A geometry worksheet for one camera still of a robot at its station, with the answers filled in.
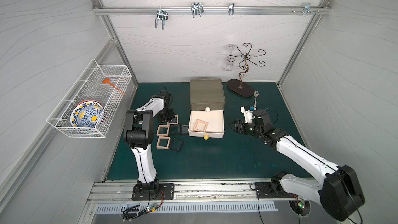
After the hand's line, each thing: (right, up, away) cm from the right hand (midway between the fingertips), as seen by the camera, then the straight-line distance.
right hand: (232, 123), depth 82 cm
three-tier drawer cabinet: (-13, +12, +2) cm, 18 cm away
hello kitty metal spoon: (+24, +16, +32) cm, 44 cm away
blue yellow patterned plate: (-63, +8, -19) cm, 66 cm away
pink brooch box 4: (-39, -15, +6) cm, 42 cm away
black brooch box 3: (-31, -13, +6) cm, 34 cm away
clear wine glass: (+2, +37, +23) cm, 44 cm away
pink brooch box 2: (-33, -1, +13) cm, 36 cm away
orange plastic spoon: (-65, +22, -4) cm, 69 cm away
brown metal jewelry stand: (+10, +23, +35) cm, 43 cm away
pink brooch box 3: (-42, -7, +17) cm, 46 cm away
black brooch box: (-34, -6, +14) cm, 37 cm away
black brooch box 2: (-27, -6, +13) cm, 31 cm away
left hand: (-38, -1, +16) cm, 41 cm away
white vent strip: (-24, -37, -12) cm, 45 cm away
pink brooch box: (-17, -2, +7) cm, 19 cm away
